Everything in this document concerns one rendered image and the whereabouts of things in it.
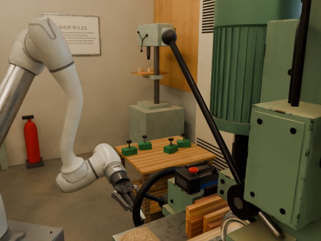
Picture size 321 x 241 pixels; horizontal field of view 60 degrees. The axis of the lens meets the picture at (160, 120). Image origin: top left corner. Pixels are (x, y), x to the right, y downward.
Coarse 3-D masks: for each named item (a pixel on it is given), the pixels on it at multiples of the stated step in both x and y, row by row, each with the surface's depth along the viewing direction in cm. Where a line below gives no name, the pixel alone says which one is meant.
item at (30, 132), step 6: (30, 120) 315; (24, 126) 314; (30, 126) 313; (24, 132) 314; (30, 132) 313; (36, 132) 319; (30, 138) 314; (36, 138) 319; (30, 144) 316; (36, 144) 320; (30, 150) 318; (36, 150) 321; (30, 156) 320; (36, 156) 323; (30, 162) 322; (36, 162) 324; (42, 162) 325; (30, 168) 320
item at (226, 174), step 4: (228, 168) 72; (220, 172) 70; (224, 172) 70; (228, 172) 70; (220, 176) 70; (224, 176) 69; (228, 176) 68; (232, 176) 68; (220, 180) 70; (224, 180) 69; (228, 180) 68; (232, 180) 67; (244, 180) 66; (220, 184) 71; (224, 184) 69; (228, 184) 68; (232, 184) 67; (220, 188) 71; (224, 188) 70; (228, 188) 68; (220, 192) 71; (224, 192) 70; (220, 196) 71; (224, 196) 70
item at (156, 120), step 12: (156, 24) 270; (168, 24) 275; (144, 36) 296; (156, 36) 274; (156, 48) 292; (156, 60) 295; (132, 72) 316; (144, 72) 315; (156, 72) 298; (156, 84) 302; (156, 96) 305; (132, 108) 311; (144, 108) 305; (156, 108) 302; (168, 108) 305; (180, 108) 305; (132, 120) 316; (144, 120) 288; (156, 120) 292; (168, 120) 299; (180, 120) 307; (132, 132) 320; (144, 132) 291; (156, 132) 295; (168, 132) 303; (180, 132) 311
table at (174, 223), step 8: (168, 208) 90; (168, 216) 80; (176, 216) 80; (184, 216) 80; (144, 224) 77; (152, 224) 77; (160, 224) 77; (168, 224) 77; (176, 224) 77; (184, 224) 77; (160, 232) 74; (168, 232) 74; (176, 232) 74; (184, 232) 74; (160, 240) 71; (168, 240) 71; (176, 240) 71; (184, 240) 71
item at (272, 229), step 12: (168, 36) 61; (180, 60) 60; (192, 84) 57; (204, 108) 55; (216, 132) 53; (228, 156) 51; (240, 180) 49; (228, 192) 49; (240, 192) 47; (228, 204) 50; (240, 204) 47; (240, 216) 47; (252, 216) 46; (264, 216) 45; (276, 228) 44
